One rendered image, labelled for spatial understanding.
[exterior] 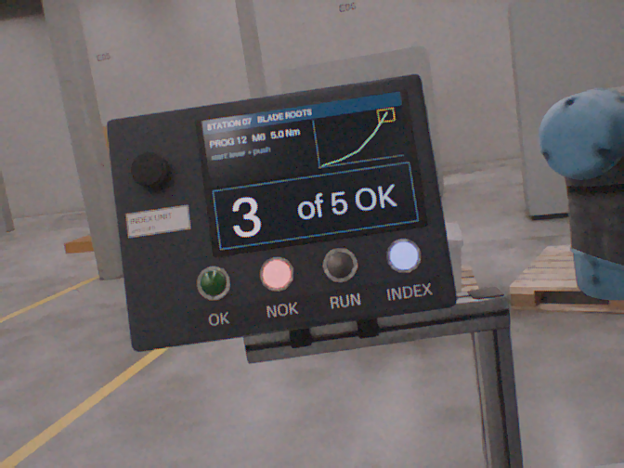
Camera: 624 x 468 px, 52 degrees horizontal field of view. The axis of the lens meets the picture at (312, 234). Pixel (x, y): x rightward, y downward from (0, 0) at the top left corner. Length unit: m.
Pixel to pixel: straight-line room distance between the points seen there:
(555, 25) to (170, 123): 6.05
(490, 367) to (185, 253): 0.29
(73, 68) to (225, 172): 6.18
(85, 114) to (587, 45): 4.67
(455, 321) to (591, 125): 0.20
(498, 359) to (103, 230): 6.20
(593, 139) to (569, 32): 5.91
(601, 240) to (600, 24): 5.92
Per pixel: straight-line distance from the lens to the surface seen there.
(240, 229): 0.51
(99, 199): 6.65
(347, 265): 0.50
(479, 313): 0.60
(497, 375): 0.63
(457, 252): 3.75
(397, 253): 0.50
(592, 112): 0.60
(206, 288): 0.51
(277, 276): 0.50
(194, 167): 0.53
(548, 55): 6.48
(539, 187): 6.52
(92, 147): 6.62
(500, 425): 0.65
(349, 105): 0.53
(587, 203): 0.64
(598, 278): 0.65
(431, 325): 0.59
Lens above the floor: 1.23
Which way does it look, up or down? 10 degrees down
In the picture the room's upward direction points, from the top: 9 degrees counter-clockwise
